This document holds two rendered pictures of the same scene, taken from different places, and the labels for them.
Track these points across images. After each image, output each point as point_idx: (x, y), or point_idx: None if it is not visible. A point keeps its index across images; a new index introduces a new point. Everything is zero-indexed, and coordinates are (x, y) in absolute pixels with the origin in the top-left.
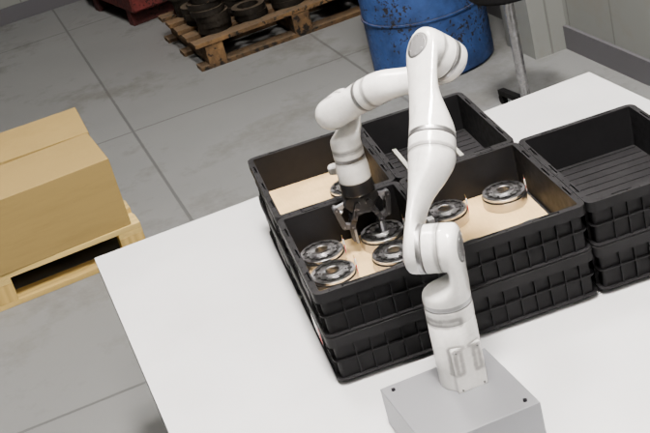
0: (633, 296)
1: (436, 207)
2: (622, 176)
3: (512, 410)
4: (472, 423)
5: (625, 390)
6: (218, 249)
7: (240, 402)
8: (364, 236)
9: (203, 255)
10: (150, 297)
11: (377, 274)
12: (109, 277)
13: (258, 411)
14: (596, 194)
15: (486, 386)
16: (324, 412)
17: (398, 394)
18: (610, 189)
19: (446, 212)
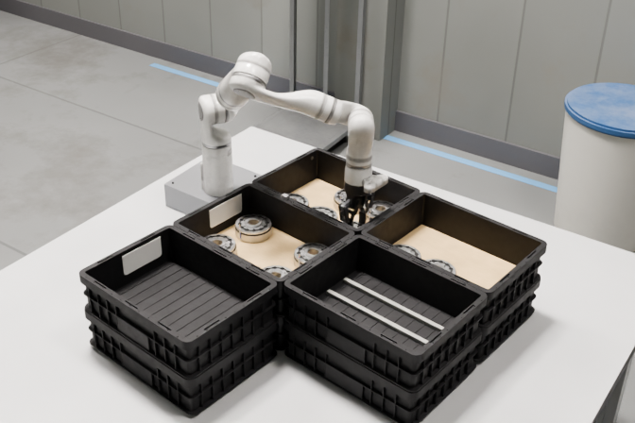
0: None
1: (320, 250)
2: (181, 326)
3: (177, 177)
4: (195, 168)
5: (130, 234)
6: (565, 291)
7: None
8: (358, 223)
9: (570, 283)
10: (554, 243)
11: (287, 162)
12: (624, 252)
13: None
14: (197, 303)
15: (200, 186)
16: None
17: (249, 175)
18: (185, 310)
19: (307, 247)
